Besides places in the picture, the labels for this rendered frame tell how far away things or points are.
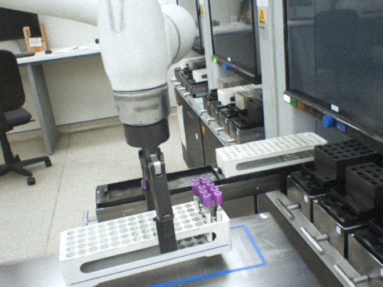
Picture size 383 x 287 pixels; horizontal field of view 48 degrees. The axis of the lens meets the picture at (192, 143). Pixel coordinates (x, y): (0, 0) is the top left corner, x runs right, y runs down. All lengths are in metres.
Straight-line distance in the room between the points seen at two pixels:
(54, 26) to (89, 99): 0.80
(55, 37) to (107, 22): 3.95
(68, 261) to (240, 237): 0.34
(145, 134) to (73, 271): 0.26
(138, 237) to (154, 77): 0.28
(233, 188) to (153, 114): 0.53
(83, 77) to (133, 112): 3.97
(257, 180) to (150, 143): 0.53
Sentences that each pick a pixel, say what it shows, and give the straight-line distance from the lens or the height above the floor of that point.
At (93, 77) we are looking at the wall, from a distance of 4.63.
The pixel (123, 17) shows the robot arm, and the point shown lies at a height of 1.27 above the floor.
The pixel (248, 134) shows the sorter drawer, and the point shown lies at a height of 0.79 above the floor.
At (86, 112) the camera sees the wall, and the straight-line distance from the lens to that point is 4.71.
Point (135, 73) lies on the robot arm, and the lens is 0.65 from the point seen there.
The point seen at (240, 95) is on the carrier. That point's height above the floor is 0.88.
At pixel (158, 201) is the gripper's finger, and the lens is 0.69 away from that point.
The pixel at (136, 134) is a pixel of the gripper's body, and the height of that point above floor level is 1.09.
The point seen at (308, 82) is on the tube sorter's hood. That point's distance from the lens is 1.14.
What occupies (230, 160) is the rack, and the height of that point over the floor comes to 0.86.
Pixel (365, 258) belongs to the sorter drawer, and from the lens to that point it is 0.90.
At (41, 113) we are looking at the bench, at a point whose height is 0.40.
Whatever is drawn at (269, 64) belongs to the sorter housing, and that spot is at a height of 1.05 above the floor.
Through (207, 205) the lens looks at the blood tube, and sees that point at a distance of 0.75.
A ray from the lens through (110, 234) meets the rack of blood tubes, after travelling 0.80.
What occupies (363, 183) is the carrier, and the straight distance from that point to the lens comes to 0.99.
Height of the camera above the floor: 1.30
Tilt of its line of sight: 20 degrees down
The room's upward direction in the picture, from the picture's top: 7 degrees counter-clockwise
